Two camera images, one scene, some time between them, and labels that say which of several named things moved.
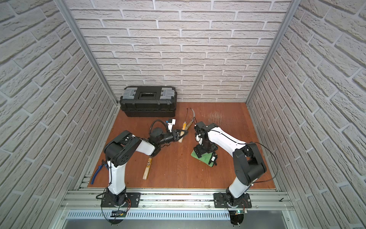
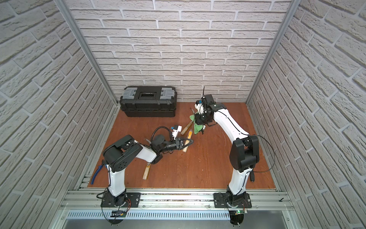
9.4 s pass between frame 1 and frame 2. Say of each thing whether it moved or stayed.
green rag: moved
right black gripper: moved
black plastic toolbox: stayed
